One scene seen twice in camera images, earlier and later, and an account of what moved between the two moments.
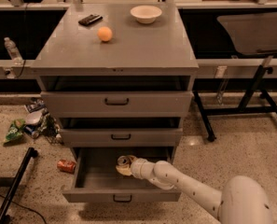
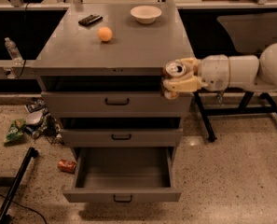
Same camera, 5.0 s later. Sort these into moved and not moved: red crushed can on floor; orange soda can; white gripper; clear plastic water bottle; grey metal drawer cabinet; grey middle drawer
Moved: orange soda can; white gripper
Not moved: grey metal drawer cabinet; clear plastic water bottle; grey middle drawer; red crushed can on floor
